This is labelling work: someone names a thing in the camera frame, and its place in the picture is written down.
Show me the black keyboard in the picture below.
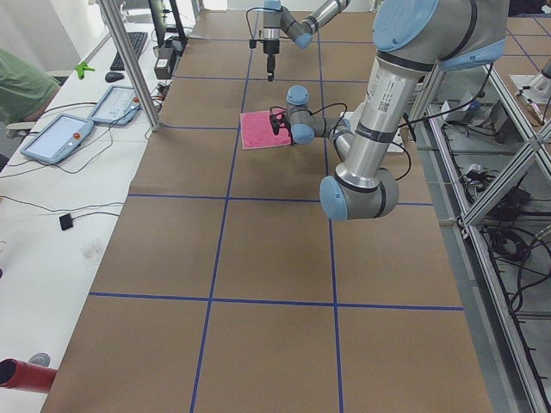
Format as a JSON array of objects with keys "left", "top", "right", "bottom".
[{"left": 109, "top": 31, "right": 149, "bottom": 71}]

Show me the black box white label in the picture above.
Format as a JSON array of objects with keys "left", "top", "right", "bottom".
[{"left": 153, "top": 38, "right": 183, "bottom": 80}]

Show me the teach pendant tablet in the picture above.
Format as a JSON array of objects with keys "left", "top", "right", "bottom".
[
  {"left": 89, "top": 85, "right": 141, "bottom": 126},
  {"left": 20, "top": 114, "right": 94, "bottom": 164}
]

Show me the red cylinder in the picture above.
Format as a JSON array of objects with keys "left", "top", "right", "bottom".
[{"left": 1, "top": 359, "right": 58, "bottom": 394}]

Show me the green clamp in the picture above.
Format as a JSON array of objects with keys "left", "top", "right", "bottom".
[{"left": 75, "top": 61, "right": 96, "bottom": 80}]

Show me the aluminium frame post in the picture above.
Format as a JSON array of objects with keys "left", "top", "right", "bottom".
[{"left": 98, "top": 0, "right": 161, "bottom": 132}]

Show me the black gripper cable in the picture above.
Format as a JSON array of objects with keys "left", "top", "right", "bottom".
[
  {"left": 245, "top": 7, "right": 270, "bottom": 44},
  {"left": 269, "top": 102, "right": 417, "bottom": 182}
]

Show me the black computer mouse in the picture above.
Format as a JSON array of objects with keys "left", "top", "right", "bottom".
[{"left": 104, "top": 71, "right": 124, "bottom": 83}]

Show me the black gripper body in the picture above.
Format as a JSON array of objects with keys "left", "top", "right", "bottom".
[
  {"left": 249, "top": 39, "right": 280, "bottom": 82},
  {"left": 269, "top": 109, "right": 293, "bottom": 145}
]

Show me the rear teach pendant tablet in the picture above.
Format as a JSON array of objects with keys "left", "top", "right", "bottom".
[{"left": 20, "top": 114, "right": 94, "bottom": 164}]

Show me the front teach pendant tablet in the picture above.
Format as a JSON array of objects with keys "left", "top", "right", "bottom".
[{"left": 89, "top": 85, "right": 141, "bottom": 126}]

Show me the small black square pad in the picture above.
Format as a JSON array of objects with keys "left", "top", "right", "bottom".
[{"left": 59, "top": 213, "right": 75, "bottom": 231}]

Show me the black monitor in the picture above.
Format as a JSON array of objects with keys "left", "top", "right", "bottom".
[{"left": 148, "top": 0, "right": 188, "bottom": 52}]

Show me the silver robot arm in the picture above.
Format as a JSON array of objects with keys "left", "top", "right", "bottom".
[
  {"left": 269, "top": 0, "right": 509, "bottom": 220},
  {"left": 245, "top": 0, "right": 350, "bottom": 82}
]

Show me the pink towel white edge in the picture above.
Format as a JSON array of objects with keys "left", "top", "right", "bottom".
[{"left": 239, "top": 110, "right": 291, "bottom": 150}]

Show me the person in green shirt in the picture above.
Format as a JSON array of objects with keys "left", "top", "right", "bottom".
[{"left": 1, "top": 49, "right": 60, "bottom": 125}]

